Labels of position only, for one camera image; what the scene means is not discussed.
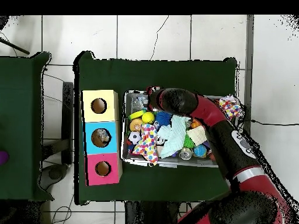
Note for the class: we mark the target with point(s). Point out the mint green knit cloth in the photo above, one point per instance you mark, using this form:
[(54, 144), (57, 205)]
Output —
[(176, 134)]

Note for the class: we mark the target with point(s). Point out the colourful polka-dot cloth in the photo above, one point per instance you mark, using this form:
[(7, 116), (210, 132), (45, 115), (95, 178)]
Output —
[(147, 143)]

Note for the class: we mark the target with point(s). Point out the small soccer ball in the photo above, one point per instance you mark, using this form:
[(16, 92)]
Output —
[(134, 137)]

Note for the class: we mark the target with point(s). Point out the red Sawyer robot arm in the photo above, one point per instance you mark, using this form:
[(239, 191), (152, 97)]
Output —
[(210, 112)]

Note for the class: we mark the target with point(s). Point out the green spiky ball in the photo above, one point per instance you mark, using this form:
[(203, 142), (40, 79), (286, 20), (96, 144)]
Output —
[(188, 142)]

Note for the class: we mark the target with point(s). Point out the wooden burger toy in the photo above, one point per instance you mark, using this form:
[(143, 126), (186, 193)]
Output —
[(136, 124)]

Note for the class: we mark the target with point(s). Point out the shallow clear mesh bin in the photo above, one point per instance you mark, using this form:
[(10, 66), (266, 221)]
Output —
[(133, 161)]

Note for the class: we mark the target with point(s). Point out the cream cloth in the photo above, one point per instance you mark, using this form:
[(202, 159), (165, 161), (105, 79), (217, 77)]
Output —
[(197, 135)]

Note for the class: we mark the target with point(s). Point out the yellow banana toy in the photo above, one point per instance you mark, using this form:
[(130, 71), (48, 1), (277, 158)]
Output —
[(136, 114)]

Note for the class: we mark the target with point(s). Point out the dark green side table cloth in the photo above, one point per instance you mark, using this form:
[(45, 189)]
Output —
[(28, 116)]

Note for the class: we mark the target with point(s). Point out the yellow ball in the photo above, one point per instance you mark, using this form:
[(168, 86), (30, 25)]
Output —
[(148, 117)]

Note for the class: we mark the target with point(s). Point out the dark green tablecloth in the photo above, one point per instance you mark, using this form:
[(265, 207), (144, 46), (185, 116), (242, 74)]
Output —
[(117, 74)]

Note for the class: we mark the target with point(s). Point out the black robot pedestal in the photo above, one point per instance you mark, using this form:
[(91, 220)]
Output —
[(154, 214)]

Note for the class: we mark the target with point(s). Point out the purple object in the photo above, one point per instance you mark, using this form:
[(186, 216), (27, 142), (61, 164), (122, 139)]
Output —
[(3, 157)]

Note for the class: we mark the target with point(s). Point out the wooden box with three holes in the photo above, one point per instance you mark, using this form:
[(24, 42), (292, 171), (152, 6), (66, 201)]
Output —
[(112, 116)]

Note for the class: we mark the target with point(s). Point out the black tripod leg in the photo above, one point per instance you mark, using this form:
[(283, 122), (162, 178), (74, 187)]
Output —
[(14, 46)]

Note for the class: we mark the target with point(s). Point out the black floor stand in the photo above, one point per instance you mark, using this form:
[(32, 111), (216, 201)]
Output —
[(67, 121)]

